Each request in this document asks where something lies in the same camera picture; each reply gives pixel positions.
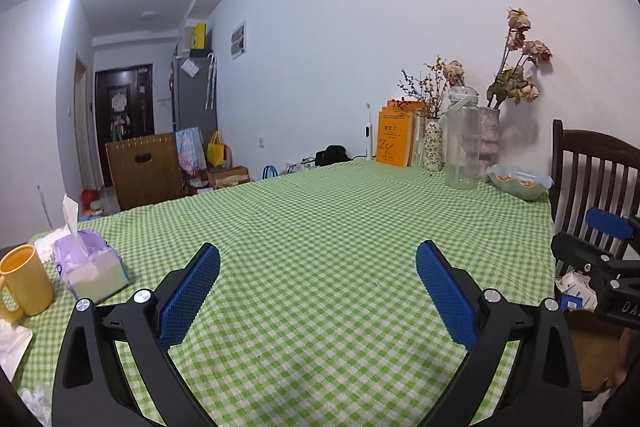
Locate grey fridge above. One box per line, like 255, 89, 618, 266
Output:
171, 52, 219, 135

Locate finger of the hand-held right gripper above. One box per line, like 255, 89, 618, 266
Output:
586, 207, 640, 240
550, 232, 626, 280

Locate dried pink flowers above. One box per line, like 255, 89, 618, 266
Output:
486, 7, 553, 110

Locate clear water bottle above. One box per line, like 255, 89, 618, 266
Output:
445, 86, 481, 191

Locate green checked tablecloth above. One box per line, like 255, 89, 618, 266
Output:
10, 157, 557, 427

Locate white umbrella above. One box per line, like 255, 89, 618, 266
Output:
205, 53, 218, 110

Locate black bag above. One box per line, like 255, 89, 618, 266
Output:
315, 146, 353, 168

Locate yellow tote bag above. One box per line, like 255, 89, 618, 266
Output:
207, 132, 227, 168

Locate dried twig flowers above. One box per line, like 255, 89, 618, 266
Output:
398, 57, 466, 120

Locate low cardboard box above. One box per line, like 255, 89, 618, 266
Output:
206, 165, 251, 190

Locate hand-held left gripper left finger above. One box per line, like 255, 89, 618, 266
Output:
52, 243, 222, 427

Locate green glass bowl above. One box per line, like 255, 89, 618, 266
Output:
486, 163, 555, 202

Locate white crumpled packaging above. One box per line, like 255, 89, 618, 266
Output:
556, 271, 598, 308

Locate crumpled white tissue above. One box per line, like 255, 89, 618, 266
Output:
19, 382, 53, 425

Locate large cardboard box with handle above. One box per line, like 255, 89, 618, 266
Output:
105, 132, 185, 212

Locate small floral vase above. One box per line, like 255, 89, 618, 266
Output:
422, 117, 444, 172

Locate yellow mug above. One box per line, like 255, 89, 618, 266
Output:
0, 244, 55, 325

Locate white electric toothbrush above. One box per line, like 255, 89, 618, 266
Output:
364, 103, 374, 162

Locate purple green tissue box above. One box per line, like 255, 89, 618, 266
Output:
51, 194, 130, 305

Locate dark wooden chair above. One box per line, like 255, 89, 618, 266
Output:
550, 119, 640, 280

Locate white interior door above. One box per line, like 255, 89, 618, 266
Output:
75, 52, 89, 192

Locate white tray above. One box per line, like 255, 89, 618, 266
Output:
0, 322, 33, 383

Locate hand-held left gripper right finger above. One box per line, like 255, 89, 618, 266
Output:
416, 240, 583, 427

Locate blue patterned bag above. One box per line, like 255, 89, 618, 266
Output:
175, 127, 205, 172

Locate dark entrance door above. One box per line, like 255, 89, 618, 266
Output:
95, 64, 155, 188

